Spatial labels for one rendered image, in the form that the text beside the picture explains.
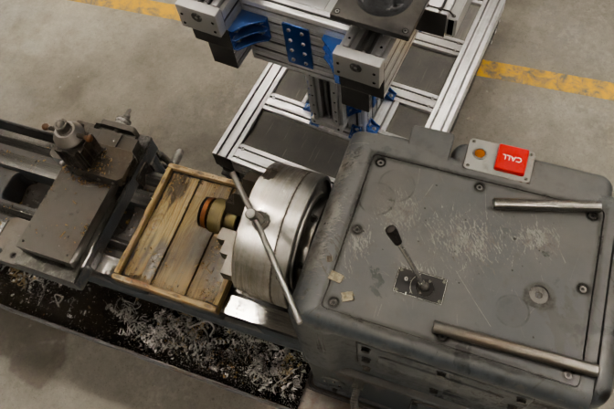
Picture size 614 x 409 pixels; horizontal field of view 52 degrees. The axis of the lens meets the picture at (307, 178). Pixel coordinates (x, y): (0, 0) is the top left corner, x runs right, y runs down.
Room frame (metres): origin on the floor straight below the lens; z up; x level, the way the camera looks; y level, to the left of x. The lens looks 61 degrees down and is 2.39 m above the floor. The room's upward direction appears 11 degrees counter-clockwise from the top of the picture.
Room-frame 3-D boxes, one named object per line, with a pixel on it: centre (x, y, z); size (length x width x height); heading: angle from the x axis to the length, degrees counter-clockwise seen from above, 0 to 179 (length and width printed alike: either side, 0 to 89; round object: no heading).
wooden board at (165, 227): (0.75, 0.33, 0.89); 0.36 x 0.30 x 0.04; 151
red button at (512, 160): (0.59, -0.42, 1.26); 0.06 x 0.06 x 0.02; 61
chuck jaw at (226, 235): (0.57, 0.19, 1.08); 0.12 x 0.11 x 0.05; 151
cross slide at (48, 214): (0.92, 0.60, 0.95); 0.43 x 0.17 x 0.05; 151
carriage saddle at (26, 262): (0.93, 0.65, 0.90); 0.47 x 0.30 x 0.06; 151
